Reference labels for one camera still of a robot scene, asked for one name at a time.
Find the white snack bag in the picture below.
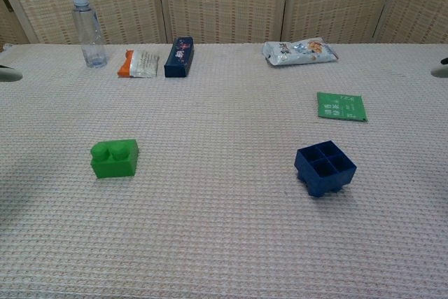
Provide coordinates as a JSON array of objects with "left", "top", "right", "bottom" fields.
[{"left": 262, "top": 36, "right": 340, "bottom": 67}]

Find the blue toy brick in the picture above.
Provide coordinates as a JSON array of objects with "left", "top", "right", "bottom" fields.
[{"left": 293, "top": 140, "right": 357, "bottom": 197}]

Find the bamboo folding screen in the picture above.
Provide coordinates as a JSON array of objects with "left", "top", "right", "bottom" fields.
[{"left": 0, "top": 0, "right": 448, "bottom": 46}]

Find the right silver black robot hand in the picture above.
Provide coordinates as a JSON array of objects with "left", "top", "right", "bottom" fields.
[{"left": 430, "top": 56, "right": 448, "bottom": 78}]

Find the dark blue rectangular box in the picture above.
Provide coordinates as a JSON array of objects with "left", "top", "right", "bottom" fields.
[{"left": 163, "top": 36, "right": 195, "bottom": 78}]

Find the green square sachet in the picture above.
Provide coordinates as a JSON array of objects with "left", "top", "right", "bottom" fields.
[{"left": 316, "top": 91, "right": 368, "bottom": 123}]

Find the green toy brick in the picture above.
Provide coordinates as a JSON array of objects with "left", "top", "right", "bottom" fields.
[{"left": 90, "top": 139, "right": 139, "bottom": 179}]

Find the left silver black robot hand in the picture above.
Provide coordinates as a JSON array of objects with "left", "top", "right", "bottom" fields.
[{"left": 0, "top": 64, "right": 24, "bottom": 83}]

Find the orange white snack packet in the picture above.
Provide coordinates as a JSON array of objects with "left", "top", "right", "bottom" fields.
[{"left": 117, "top": 49, "right": 161, "bottom": 79}]

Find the clear plastic water bottle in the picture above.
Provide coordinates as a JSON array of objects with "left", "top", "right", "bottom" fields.
[{"left": 71, "top": 0, "right": 108, "bottom": 69}]

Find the beige woven tablecloth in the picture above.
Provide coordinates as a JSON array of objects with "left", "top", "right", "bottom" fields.
[{"left": 0, "top": 43, "right": 448, "bottom": 299}]

